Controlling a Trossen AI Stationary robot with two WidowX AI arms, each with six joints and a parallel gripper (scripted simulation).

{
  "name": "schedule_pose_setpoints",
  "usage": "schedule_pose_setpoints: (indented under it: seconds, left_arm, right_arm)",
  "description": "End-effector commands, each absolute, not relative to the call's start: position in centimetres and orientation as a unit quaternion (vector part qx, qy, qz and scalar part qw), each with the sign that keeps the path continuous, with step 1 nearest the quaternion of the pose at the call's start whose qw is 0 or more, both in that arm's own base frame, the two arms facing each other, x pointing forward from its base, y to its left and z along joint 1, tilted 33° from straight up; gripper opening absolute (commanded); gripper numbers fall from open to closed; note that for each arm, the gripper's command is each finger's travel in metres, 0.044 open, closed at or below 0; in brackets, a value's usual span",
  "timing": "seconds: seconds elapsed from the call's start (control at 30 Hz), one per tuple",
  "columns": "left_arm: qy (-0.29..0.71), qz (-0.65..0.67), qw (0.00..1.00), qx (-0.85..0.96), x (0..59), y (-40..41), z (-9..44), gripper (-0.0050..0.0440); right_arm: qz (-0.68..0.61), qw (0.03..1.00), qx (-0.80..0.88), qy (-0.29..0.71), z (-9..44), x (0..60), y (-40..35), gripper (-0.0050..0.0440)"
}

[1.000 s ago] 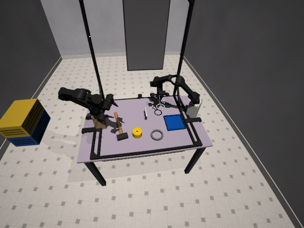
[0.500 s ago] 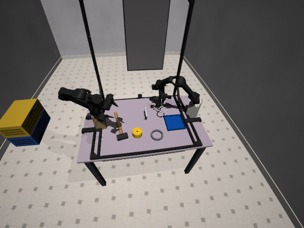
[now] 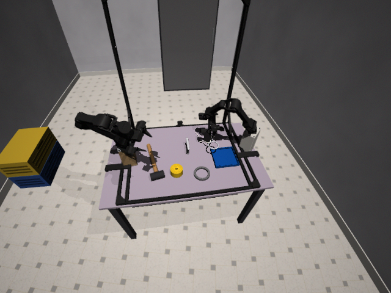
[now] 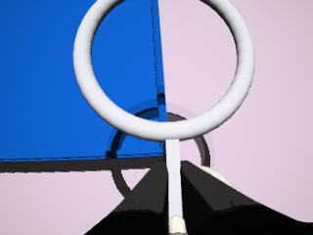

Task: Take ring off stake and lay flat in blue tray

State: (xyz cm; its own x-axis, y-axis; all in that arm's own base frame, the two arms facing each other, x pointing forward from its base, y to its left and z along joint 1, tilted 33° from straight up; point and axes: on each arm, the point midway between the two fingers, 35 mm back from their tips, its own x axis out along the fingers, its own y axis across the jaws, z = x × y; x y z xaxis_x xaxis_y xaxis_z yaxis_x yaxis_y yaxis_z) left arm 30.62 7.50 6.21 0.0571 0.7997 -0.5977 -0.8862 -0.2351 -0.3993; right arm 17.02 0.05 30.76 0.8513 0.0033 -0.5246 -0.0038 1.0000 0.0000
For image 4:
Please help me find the blue tray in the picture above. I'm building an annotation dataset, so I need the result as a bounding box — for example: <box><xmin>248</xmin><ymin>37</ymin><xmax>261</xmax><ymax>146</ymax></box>
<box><xmin>0</xmin><ymin>0</ymin><xmax>167</xmax><ymax>163</ymax></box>

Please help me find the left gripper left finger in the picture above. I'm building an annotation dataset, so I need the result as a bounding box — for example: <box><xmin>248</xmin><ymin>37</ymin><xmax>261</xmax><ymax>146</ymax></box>
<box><xmin>84</xmin><ymin>162</ymin><xmax>169</xmax><ymax>235</ymax></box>

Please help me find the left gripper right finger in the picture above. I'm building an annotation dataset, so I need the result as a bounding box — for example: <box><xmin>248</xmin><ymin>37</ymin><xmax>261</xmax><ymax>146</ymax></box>
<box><xmin>180</xmin><ymin>161</ymin><xmax>313</xmax><ymax>235</ymax></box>

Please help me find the white ring with attached rope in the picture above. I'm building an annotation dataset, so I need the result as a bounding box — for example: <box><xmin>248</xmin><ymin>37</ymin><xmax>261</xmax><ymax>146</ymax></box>
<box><xmin>72</xmin><ymin>0</ymin><xmax>255</xmax><ymax>235</ymax></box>

